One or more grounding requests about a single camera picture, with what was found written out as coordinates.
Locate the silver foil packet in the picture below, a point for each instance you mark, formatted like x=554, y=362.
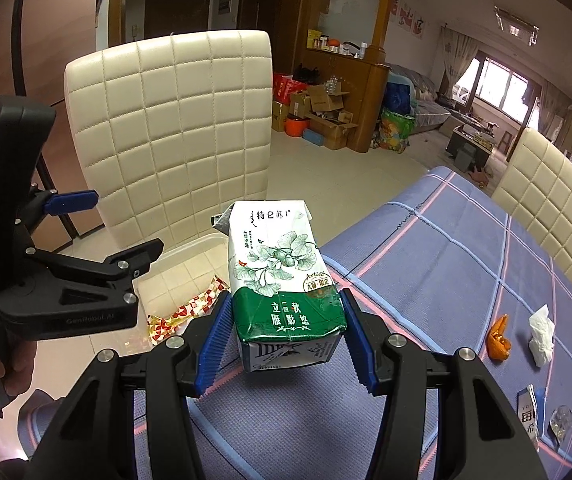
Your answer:
x=531, y=417

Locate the dark coffee table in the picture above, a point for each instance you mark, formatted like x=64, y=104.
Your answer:
x=473, y=137

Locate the orange bucket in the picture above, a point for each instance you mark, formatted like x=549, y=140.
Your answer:
x=297, y=127

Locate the pile of cardboard boxes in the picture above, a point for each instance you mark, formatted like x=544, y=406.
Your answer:
x=323, y=110

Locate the clear round plastic lid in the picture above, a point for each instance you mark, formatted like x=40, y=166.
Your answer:
x=560, y=424

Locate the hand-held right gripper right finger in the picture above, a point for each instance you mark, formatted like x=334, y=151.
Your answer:
x=361, y=347

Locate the colourful woven bag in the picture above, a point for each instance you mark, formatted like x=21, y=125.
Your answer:
x=393, y=131

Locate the white quilted leather chair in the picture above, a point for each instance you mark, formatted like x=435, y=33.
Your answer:
x=551, y=200
x=165, y=135

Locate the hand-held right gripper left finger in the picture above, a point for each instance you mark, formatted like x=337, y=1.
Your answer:
x=213, y=350

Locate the green white milk carton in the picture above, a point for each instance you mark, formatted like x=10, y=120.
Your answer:
x=276, y=270

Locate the red gold patterned wrapper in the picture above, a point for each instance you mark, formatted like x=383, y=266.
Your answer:
x=185, y=312

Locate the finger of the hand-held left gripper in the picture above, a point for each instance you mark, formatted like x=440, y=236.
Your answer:
x=70, y=201
x=115, y=265

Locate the clear plastic storage bin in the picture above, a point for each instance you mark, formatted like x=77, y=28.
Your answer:
x=175, y=285

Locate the wooden divider cabinet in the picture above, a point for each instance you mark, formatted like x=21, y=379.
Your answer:
x=366, y=90

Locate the grey sofa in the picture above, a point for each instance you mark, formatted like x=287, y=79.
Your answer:
x=431, y=110

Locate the red paper bag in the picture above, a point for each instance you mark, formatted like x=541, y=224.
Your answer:
x=283, y=87

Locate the brown wooden cabinet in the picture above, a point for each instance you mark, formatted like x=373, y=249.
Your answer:
x=65, y=35

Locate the ceiling lamp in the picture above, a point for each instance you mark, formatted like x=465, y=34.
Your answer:
x=516, y=25

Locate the black bag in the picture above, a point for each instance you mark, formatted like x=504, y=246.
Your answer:
x=309, y=75

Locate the blue bag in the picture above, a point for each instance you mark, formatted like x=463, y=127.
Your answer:
x=398, y=96

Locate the blue plaid tablecloth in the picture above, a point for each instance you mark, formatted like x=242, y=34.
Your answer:
x=441, y=260

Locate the flat blue box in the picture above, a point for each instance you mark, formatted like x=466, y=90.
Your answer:
x=313, y=136

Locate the patterned curtain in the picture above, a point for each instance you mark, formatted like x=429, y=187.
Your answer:
x=458, y=55
x=553, y=107

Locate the crumpled white tissue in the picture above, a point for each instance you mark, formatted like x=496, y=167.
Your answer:
x=541, y=332

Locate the group of bottles and boxes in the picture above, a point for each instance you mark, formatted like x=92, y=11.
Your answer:
x=338, y=45

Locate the window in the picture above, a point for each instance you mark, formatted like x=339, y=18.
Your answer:
x=496, y=85

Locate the grey storage box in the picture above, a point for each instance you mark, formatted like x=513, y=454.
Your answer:
x=464, y=159

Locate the orange peel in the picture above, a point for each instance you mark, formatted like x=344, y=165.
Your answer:
x=499, y=337

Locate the pink wall decoration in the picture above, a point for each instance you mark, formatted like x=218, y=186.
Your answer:
x=407, y=17

